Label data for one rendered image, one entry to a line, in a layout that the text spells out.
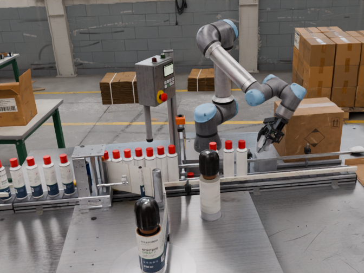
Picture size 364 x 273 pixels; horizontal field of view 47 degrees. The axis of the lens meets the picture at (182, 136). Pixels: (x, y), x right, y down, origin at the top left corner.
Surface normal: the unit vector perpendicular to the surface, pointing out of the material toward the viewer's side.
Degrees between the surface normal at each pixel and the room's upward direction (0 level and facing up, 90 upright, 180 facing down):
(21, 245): 0
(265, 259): 0
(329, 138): 90
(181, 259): 0
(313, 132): 90
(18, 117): 90
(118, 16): 90
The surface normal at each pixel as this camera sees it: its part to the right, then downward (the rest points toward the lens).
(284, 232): -0.05, -0.91
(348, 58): -0.07, 0.43
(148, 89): -0.50, 0.37
